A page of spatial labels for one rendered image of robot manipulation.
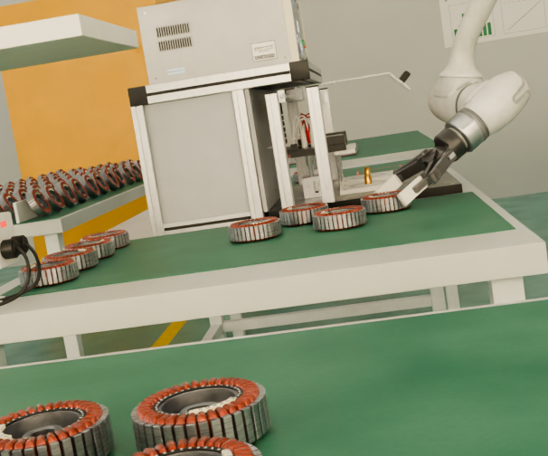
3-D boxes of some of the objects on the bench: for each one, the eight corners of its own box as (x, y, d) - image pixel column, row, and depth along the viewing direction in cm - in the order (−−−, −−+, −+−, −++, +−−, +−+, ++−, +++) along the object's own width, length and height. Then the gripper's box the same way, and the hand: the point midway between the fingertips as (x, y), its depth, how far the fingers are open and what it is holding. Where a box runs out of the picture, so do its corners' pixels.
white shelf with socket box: (174, 256, 184) (136, 30, 178) (128, 296, 148) (78, 13, 142) (11, 280, 188) (-32, 58, 182) (-73, 323, 152) (-130, 49, 146)
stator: (222, 242, 194) (220, 224, 194) (269, 231, 199) (267, 214, 198) (242, 245, 184) (240, 227, 183) (291, 234, 188) (288, 216, 188)
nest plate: (396, 181, 245) (395, 176, 244) (399, 186, 230) (398, 182, 230) (341, 189, 246) (341, 185, 246) (340, 195, 232) (339, 190, 231)
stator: (400, 204, 211) (397, 188, 210) (420, 207, 200) (418, 190, 199) (354, 213, 208) (353, 196, 207) (373, 216, 197) (371, 199, 197)
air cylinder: (325, 193, 243) (322, 173, 242) (324, 196, 236) (320, 175, 235) (306, 195, 244) (303, 175, 243) (304, 199, 236) (301, 178, 236)
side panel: (265, 220, 223) (245, 89, 219) (264, 222, 220) (243, 89, 216) (155, 235, 226) (133, 107, 222) (153, 237, 223) (130, 107, 219)
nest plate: (393, 174, 268) (392, 169, 268) (395, 178, 254) (394, 174, 254) (343, 181, 270) (343, 177, 270) (342, 185, 255) (341, 182, 255)
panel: (289, 185, 285) (275, 90, 282) (268, 211, 220) (249, 88, 217) (286, 185, 286) (271, 90, 282) (263, 212, 221) (244, 89, 217)
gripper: (493, 152, 196) (421, 215, 193) (441, 152, 220) (376, 208, 217) (473, 125, 194) (401, 189, 191) (423, 128, 218) (358, 185, 215)
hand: (392, 196), depth 204 cm, fingers open, 13 cm apart
